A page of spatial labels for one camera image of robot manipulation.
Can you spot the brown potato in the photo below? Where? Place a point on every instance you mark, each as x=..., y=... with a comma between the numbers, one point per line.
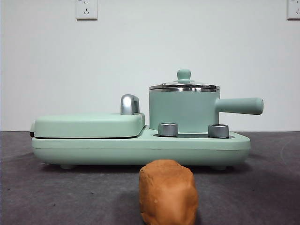
x=167, y=192

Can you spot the silver control knob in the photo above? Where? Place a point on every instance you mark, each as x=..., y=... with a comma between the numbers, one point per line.
x=168, y=129
x=218, y=131

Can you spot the glass pot lid green knob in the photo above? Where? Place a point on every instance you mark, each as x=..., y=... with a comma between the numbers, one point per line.
x=184, y=74

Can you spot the mint green breakfast maker base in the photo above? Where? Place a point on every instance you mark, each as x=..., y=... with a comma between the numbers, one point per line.
x=117, y=151

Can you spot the white wall socket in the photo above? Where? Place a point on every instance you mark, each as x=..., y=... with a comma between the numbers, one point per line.
x=294, y=9
x=86, y=10

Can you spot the mint green grill cover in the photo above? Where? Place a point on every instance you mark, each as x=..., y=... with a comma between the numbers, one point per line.
x=89, y=125

